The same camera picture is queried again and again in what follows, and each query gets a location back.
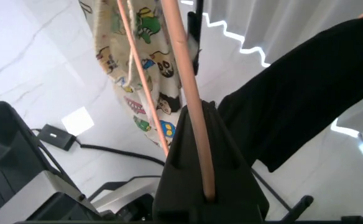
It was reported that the black power adapter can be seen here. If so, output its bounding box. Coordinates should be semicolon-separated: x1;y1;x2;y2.
36;123;77;152

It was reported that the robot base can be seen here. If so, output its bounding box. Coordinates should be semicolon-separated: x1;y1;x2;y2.
0;100;161;224

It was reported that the black garment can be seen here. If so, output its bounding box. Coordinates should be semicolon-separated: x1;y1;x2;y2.
217;12;363;174

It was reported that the black cable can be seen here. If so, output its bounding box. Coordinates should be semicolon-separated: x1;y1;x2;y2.
30;127;166;167

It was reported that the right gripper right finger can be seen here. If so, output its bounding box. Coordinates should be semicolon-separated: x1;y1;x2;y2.
201;99;270;222

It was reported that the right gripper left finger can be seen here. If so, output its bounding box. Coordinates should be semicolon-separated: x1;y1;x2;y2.
152;104;208;223

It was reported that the cream printed garment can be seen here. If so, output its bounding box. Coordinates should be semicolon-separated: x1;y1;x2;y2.
78;0;189;149

